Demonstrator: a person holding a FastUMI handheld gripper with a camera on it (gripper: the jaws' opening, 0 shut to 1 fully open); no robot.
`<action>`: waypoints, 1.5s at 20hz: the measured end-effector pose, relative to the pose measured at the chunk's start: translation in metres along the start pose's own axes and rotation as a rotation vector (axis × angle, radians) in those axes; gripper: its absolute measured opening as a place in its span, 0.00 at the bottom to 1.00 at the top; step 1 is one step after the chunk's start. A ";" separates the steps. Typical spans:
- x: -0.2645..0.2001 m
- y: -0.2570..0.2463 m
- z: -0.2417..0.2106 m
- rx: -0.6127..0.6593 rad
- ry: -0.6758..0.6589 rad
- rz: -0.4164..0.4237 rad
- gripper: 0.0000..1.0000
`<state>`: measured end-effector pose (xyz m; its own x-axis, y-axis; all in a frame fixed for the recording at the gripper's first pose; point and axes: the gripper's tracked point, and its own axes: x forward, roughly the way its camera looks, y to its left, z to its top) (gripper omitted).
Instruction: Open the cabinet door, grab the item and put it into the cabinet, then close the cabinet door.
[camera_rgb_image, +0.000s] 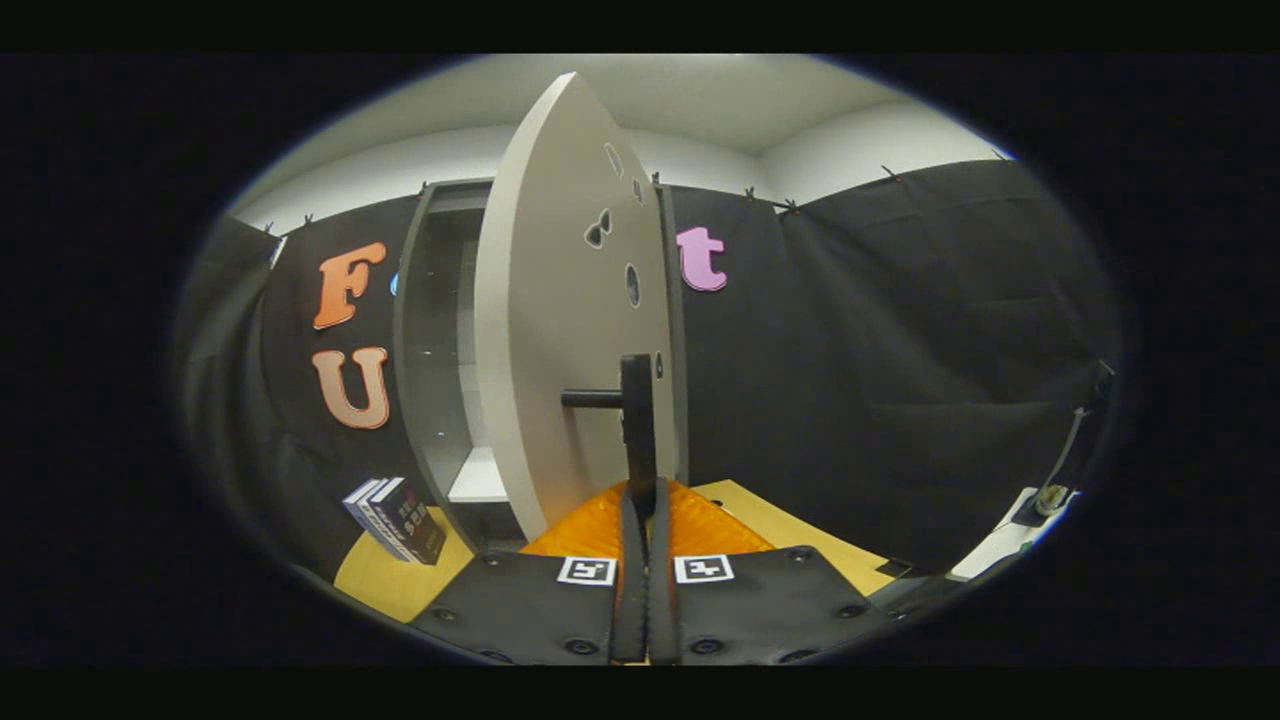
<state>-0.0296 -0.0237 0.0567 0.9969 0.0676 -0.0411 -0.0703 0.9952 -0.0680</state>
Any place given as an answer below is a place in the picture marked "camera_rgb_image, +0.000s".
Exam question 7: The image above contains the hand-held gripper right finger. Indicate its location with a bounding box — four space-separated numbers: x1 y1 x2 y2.
645 476 896 666

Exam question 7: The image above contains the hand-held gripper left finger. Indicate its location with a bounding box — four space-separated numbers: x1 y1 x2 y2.
408 478 649 666

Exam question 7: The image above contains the white cabinet door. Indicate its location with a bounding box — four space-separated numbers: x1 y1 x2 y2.
474 72 681 541

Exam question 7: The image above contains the white cabinet shelf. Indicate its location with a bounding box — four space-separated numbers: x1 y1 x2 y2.
448 445 511 504

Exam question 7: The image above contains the dark blue book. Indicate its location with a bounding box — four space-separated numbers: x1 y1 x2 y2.
370 477 448 566

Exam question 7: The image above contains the light blue book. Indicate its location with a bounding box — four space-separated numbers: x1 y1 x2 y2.
342 478 411 561

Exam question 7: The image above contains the dark grey cabinet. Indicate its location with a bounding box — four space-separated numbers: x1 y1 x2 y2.
392 178 691 551

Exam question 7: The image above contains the white side table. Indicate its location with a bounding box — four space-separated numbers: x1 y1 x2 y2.
945 485 1076 583

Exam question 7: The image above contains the black backdrop cloth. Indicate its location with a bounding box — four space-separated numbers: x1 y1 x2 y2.
180 158 1121 591

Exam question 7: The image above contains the black monitor on stand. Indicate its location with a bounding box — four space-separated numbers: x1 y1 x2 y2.
1010 360 1116 528

